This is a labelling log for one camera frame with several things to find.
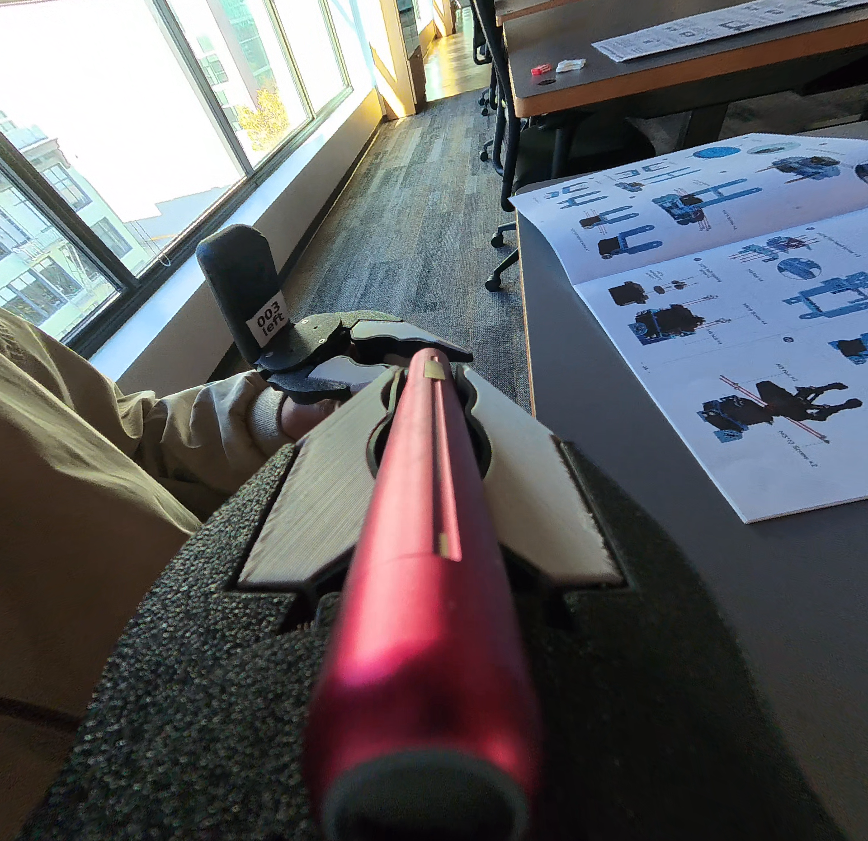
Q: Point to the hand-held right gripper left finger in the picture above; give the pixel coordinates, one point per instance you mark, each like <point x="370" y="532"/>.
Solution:
<point x="312" y="509"/>

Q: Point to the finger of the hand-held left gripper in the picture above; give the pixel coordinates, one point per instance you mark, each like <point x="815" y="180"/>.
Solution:
<point x="407" y="336"/>
<point x="352" y="377"/>

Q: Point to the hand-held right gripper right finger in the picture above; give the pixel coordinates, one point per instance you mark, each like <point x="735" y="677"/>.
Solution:
<point x="542" y="509"/>

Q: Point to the red electric screwdriver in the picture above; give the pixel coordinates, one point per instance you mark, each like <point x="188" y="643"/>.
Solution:
<point x="420" y="617"/>

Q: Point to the person's left forearm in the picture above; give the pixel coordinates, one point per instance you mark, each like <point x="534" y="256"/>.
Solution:
<point x="203" y="421"/>

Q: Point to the grey desk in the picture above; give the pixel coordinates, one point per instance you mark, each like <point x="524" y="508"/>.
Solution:
<point x="780" y="617"/>

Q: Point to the person's left hand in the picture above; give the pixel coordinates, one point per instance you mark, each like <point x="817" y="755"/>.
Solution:
<point x="302" y="417"/>

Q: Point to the large glass window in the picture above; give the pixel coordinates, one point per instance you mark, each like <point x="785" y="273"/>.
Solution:
<point x="135" y="109"/>

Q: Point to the white instruction manual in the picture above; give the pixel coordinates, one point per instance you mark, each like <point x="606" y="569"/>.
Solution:
<point x="678" y="353"/>

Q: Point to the black office chair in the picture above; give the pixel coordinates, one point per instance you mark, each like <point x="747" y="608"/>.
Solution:
<point x="576" y="149"/>

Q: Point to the small white object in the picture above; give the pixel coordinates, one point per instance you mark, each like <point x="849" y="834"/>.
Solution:
<point x="571" y="65"/>

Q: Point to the orange-edged grey table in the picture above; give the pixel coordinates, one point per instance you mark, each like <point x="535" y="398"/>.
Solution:
<point x="644" y="61"/>
<point x="542" y="0"/>

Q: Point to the printed paper sheet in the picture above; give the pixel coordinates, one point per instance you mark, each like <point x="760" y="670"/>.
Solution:
<point x="712" y="24"/>

